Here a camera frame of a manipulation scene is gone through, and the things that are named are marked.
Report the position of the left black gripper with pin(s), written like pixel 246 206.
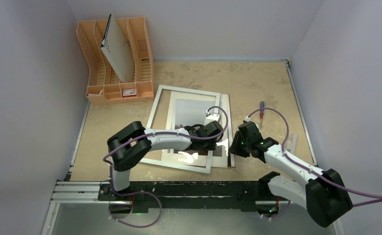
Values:
pixel 210 147

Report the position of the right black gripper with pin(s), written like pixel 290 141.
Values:
pixel 238 149

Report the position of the matted photo print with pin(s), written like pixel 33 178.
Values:
pixel 187 109

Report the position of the white picture frame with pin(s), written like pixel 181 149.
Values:
pixel 207 168

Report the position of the blue handled screwdriver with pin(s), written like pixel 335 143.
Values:
pixel 261 110

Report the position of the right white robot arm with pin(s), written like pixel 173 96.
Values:
pixel 310 187

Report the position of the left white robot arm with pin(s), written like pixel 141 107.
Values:
pixel 129 145

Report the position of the clear plastic screwdriver packaging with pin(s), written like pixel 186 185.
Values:
pixel 292 143

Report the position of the small red white box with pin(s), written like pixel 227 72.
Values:
pixel 129 93

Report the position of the orange plastic file organizer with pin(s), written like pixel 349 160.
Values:
pixel 104 87

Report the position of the white board in organizer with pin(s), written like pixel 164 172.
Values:
pixel 117 51

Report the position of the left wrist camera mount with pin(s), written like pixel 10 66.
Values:
pixel 212 116

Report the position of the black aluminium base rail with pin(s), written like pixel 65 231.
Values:
pixel 144 195

